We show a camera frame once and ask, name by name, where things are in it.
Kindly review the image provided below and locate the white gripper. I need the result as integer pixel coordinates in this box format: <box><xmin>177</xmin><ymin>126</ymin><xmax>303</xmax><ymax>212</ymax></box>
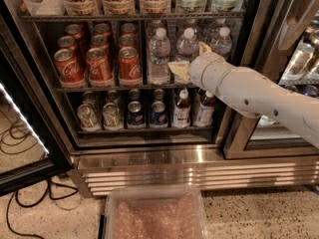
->
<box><xmin>168</xmin><ymin>41</ymin><xmax>233</xmax><ymax>91</ymax></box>

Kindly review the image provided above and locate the water bottle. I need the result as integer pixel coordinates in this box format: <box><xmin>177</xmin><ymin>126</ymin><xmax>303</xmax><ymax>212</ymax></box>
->
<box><xmin>210</xmin><ymin>27</ymin><xmax>232</xmax><ymax>59</ymax></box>
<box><xmin>148</xmin><ymin>28</ymin><xmax>170</xmax><ymax>85</ymax></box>
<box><xmin>173</xmin><ymin>27</ymin><xmax>200</xmax><ymax>85</ymax></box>

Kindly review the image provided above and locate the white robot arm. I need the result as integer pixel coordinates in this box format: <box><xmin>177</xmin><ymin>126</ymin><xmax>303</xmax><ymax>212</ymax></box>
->
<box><xmin>168</xmin><ymin>52</ymin><xmax>319</xmax><ymax>147</ymax></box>

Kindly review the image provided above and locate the right tea bottle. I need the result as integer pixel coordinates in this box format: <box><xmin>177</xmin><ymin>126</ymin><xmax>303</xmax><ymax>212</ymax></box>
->
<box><xmin>193</xmin><ymin>91</ymin><xmax>215</xmax><ymax>127</ymax></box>

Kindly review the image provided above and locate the tea bottle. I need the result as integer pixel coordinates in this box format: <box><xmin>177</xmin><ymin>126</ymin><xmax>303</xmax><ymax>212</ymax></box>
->
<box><xmin>172</xmin><ymin>89</ymin><xmax>191</xmax><ymax>128</ymax></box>
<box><xmin>193</xmin><ymin>91</ymin><xmax>215</xmax><ymax>127</ymax></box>

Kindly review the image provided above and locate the left tea bottle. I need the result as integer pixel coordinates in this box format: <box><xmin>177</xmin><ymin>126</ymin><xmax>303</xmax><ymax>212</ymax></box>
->
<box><xmin>172</xmin><ymin>89</ymin><xmax>191</xmax><ymax>128</ymax></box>

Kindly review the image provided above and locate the stainless steel fridge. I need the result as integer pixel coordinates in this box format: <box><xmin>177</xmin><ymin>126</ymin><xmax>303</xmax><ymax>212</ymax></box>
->
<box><xmin>4</xmin><ymin>0</ymin><xmax>319</xmax><ymax>197</ymax></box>

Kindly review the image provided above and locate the open fridge door left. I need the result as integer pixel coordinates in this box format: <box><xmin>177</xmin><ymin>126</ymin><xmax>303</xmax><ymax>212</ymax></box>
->
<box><xmin>0</xmin><ymin>0</ymin><xmax>71</xmax><ymax>196</ymax></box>

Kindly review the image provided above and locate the front right cola can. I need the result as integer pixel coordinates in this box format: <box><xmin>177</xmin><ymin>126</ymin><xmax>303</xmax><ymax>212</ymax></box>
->
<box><xmin>119</xmin><ymin>47</ymin><xmax>143</xmax><ymax>87</ymax></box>

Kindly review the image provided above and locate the right blue pepsi can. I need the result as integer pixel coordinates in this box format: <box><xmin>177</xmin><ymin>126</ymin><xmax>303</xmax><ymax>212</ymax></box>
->
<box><xmin>151</xmin><ymin>101</ymin><xmax>167</xmax><ymax>128</ymax></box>

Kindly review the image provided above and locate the blue pepsi can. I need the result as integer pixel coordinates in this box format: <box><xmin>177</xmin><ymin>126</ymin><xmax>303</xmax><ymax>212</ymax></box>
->
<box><xmin>151</xmin><ymin>101</ymin><xmax>167</xmax><ymax>128</ymax></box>
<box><xmin>127</xmin><ymin>101</ymin><xmax>146</xmax><ymax>128</ymax></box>

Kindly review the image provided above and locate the second row right cola can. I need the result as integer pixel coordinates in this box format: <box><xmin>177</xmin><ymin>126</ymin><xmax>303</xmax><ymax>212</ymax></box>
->
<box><xmin>118</xmin><ymin>35</ymin><xmax>139</xmax><ymax>50</ymax></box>

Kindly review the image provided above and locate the second row cola can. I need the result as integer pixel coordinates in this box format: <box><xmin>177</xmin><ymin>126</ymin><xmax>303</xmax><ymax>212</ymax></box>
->
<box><xmin>118</xmin><ymin>35</ymin><xmax>139</xmax><ymax>50</ymax></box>
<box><xmin>57</xmin><ymin>36</ymin><xmax>82</xmax><ymax>55</ymax></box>
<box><xmin>90</xmin><ymin>35</ymin><xmax>110</xmax><ymax>52</ymax></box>

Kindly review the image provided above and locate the left blue pepsi can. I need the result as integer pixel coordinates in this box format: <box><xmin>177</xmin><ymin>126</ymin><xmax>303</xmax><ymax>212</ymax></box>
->
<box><xmin>127</xmin><ymin>101</ymin><xmax>146</xmax><ymax>128</ymax></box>

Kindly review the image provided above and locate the front middle cola can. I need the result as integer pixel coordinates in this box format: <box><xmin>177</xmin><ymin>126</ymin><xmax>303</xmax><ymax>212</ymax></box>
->
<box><xmin>86</xmin><ymin>48</ymin><xmax>113</xmax><ymax>88</ymax></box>

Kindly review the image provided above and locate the second row middle cola can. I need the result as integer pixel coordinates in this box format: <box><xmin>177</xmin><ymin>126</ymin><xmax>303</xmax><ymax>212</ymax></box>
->
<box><xmin>90</xmin><ymin>35</ymin><xmax>110</xmax><ymax>52</ymax></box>

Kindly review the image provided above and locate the right green soda can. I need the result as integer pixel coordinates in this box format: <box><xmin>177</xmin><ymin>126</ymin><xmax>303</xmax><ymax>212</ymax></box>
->
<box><xmin>103</xmin><ymin>103</ymin><xmax>123</xmax><ymax>130</ymax></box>

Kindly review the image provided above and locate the green soda can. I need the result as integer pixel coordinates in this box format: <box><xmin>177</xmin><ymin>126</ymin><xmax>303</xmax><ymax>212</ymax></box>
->
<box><xmin>103</xmin><ymin>103</ymin><xmax>123</xmax><ymax>130</ymax></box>
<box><xmin>77</xmin><ymin>104</ymin><xmax>101</xmax><ymax>131</ymax></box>

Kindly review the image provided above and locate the left green soda can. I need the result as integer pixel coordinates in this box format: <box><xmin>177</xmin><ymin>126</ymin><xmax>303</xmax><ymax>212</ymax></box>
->
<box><xmin>77</xmin><ymin>104</ymin><xmax>101</xmax><ymax>131</ymax></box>

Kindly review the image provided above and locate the front left cola can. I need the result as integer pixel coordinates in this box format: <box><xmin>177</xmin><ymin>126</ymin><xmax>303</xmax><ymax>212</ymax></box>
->
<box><xmin>54</xmin><ymin>49</ymin><xmax>85</xmax><ymax>89</ymax></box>

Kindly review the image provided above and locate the second row left cola can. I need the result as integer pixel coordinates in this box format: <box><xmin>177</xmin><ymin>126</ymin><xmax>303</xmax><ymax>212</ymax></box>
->
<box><xmin>57</xmin><ymin>36</ymin><xmax>82</xmax><ymax>55</ymax></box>

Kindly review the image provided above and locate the clear plastic bin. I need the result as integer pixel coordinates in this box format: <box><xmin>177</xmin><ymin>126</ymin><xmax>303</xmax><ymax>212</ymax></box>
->
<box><xmin>101</xmin><ymin>184</ymin><xmax>208</xmax><ymax>239</ymax></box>

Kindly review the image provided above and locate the black floor cable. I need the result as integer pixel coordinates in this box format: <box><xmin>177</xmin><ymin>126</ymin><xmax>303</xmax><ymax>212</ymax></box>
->
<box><xmin>5</xmin><ymin>176</ymin><xmax>80</xmax><ymax>239</ymax></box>

